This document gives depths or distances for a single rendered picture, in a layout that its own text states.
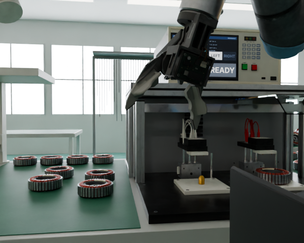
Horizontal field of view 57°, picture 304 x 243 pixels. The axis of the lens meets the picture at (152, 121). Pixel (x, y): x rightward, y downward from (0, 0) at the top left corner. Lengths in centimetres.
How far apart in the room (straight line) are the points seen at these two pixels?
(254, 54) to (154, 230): 75
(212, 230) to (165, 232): 11
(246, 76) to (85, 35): 664
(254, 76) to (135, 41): 650
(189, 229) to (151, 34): 709
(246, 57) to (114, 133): 633
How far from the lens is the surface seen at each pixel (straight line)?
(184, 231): 68
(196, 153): 94
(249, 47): 114
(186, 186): 90
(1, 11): 183
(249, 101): 114
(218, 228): 70
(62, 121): 738
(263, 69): 115
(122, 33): 755
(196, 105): 56
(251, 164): 113
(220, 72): 108
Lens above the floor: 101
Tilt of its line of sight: 2 degrees down
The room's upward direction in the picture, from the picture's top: straight up
